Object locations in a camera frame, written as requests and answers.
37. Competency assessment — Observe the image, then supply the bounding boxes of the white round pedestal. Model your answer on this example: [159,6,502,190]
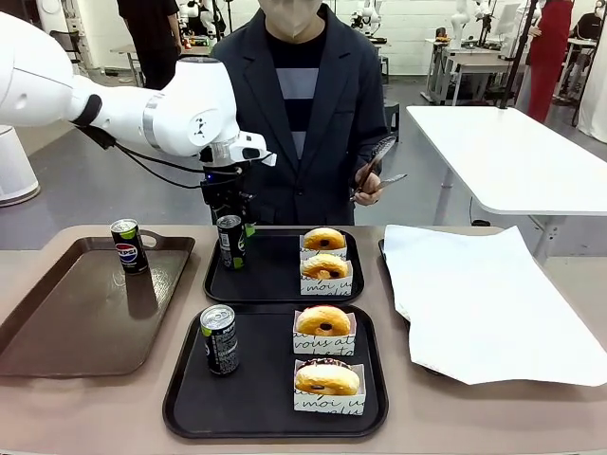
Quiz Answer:
[0,124,41,209]

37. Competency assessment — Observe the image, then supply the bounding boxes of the person in dark blazer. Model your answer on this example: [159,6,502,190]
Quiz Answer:
[208,0,391,227]

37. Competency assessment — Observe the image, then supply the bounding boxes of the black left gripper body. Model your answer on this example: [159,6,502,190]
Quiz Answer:
[199,163,248,212]

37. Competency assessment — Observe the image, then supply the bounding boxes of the person's left hand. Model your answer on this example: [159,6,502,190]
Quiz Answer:
[352,169,384,209]

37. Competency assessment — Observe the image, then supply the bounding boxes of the white paper sheet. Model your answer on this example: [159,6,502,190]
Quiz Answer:
[382,224,607,387]

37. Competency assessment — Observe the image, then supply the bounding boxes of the black square serving tray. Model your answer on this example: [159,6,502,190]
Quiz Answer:
[162,302,391,440]
[202,227,365,305]

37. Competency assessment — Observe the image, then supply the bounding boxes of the white background table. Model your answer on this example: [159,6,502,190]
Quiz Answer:
[405,103,607,247]

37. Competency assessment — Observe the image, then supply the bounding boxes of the black office chair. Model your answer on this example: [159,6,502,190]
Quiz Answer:
[49,28,83,65]

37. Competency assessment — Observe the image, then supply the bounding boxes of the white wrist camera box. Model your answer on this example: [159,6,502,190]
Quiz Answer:
[230,131,278,168]

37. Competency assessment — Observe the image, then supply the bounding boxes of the person in red apron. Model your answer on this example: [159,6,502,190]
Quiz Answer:
[526,0,576,123]

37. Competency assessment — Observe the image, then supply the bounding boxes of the seated person in black shirt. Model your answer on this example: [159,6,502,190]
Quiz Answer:
[561,3,599,103]

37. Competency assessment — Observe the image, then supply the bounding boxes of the brown plastic tray with handles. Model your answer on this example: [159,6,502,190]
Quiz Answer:
[0,228,196,379]

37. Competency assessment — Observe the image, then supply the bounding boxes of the black pole stand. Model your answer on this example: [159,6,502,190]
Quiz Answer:
[495,0,544,109]

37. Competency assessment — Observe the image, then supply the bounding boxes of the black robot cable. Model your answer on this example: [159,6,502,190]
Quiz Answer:
[70,120,210,191]

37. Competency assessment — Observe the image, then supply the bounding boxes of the person's left forearm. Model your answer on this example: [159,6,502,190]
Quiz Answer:
[353,113,391,177]

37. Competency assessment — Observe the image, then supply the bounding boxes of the grey lab workbench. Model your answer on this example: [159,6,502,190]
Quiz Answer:
[423,36,530,106]

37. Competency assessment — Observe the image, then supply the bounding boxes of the grey table with black tray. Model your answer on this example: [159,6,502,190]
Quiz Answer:
[372,38,393,86]

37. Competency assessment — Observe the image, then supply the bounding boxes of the grey plastic stool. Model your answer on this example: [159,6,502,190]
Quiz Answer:
[382,99,401,144]

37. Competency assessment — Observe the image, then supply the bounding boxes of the black Pepsi can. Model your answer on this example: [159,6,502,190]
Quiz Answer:
[110,218,153,277]
[215,213,248,273]
[198,303,241,377]

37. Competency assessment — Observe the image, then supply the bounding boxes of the bystander in black clothes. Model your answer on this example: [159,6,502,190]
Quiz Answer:
[116,0,184,91]

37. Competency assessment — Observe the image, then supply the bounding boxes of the white humanoid background robot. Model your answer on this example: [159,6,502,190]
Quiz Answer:
[349,0,386,40]

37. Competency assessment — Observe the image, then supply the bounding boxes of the dark serving tongs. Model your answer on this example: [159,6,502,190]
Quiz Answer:
[349,135,409,203]

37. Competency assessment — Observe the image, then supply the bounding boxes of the white printed donut box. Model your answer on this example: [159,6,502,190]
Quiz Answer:
[291,307,357,356]
[299,231,348,263]
[299,258,355,297]
[291,358,367,417]

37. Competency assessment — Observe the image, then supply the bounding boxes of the small wooden side table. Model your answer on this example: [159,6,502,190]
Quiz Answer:
[109,44,148,89]

